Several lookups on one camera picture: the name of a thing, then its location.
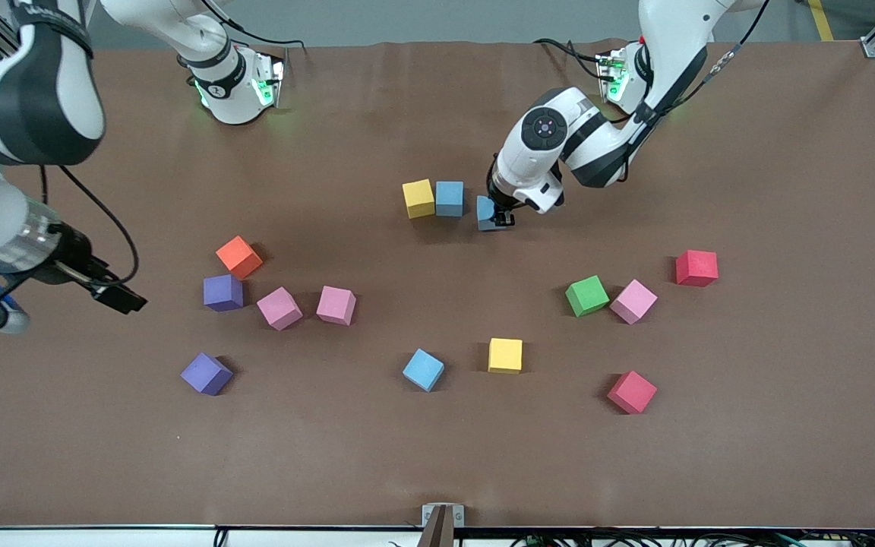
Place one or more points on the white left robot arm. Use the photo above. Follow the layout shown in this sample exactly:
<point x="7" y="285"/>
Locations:
<point x="604" y="144"/>

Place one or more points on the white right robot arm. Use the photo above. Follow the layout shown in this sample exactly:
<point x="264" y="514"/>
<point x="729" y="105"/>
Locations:
<point x="35" y="99"/>

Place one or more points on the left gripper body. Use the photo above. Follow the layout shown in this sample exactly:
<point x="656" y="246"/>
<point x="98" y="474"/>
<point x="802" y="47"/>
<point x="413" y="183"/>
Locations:
<point x="499" y="192"/>

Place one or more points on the pink foam cube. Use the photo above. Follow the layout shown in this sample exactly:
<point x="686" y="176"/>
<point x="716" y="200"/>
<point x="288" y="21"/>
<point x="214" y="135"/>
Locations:
<point x="633" y="301"/>
<point x="336" y="305"/>
<point x="279" y="308"/>

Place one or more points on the orange foam cube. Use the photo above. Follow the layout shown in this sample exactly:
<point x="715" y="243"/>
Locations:
<point x="239" y="257"/>

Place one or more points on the silver connector box green light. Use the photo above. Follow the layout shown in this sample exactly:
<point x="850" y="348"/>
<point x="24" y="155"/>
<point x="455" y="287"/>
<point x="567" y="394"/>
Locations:
<point x="611" y="76"/>
<point x="269" y="80"/>

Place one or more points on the brown table mat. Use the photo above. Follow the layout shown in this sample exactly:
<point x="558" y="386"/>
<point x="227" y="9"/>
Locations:
<point x="437" y="456"/>

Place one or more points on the grey metal bracket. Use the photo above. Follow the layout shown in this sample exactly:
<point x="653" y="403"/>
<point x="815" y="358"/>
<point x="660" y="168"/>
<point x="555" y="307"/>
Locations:
<point x="430" y="516"/>

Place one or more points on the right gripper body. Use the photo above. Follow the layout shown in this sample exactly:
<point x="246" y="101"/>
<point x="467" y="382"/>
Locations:
<point x="75" y="256"/>

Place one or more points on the yellow foam cube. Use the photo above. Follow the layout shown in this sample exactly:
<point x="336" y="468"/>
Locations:
<point x="418" y="199"/>
<point x="505" y="355"/>

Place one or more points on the rose red foam cube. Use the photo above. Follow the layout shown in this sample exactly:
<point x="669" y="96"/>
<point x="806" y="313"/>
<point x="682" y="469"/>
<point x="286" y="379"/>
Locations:
<point x="632" y="392"/>

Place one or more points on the blue foam cube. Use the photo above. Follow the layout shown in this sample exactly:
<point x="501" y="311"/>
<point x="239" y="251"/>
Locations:
<point x="449" y="199"/>
<point x="484" y="209"/>
<point x="423" y="370"/>

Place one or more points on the green foam cube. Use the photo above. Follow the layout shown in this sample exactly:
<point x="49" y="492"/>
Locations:
<point x="587" y="295"/>

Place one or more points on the purple foam cube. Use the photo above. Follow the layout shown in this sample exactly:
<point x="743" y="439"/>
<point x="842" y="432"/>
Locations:
<point x="206" y="374"/>
<point x="223" y="292"/>

